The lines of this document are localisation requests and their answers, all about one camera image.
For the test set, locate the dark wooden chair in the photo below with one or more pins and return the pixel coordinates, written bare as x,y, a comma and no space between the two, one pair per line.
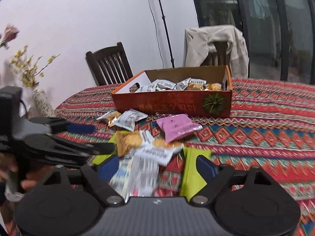
219,54
108,64

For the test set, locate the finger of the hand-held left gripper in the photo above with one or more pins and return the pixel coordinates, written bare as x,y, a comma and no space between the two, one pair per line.
103,148
81,129

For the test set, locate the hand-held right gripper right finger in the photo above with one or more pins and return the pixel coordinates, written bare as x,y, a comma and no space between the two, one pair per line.
206,168

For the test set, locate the green snack packet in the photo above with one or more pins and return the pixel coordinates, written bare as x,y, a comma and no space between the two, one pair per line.
190,174
101,158

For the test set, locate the clear cracker packet white label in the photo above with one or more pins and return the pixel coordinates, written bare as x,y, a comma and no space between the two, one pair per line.
129,141
109,116
157,152

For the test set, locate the pink snack packet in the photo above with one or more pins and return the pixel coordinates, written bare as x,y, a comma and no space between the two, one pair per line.
177,127

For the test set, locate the person's left hand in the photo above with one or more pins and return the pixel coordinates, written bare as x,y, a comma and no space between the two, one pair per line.
34,179

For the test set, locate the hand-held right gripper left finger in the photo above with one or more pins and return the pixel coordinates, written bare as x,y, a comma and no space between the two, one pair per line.
109,168

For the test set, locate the silver foil snack packet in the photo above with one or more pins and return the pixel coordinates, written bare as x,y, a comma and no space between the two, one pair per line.
140,174

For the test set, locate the yellow flower sprigs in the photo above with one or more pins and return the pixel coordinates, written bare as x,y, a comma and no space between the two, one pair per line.
24,71

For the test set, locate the small speckled vase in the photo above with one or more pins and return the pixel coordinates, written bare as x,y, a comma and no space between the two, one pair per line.
43,103

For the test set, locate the beige jacket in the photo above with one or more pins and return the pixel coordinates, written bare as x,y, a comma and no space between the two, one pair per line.
196,46

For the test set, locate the white snack packet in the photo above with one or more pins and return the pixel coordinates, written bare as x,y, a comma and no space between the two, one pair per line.
129,120

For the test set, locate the studio light on stand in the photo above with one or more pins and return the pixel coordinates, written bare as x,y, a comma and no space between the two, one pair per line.
165,24

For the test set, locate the patterned red tablecloth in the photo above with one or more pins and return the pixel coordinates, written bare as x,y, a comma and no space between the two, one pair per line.
258,137

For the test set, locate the black framed sliding glass door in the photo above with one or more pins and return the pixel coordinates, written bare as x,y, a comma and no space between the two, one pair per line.
270,29

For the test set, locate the orange cardboard box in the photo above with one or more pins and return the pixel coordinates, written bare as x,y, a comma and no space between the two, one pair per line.
172,103

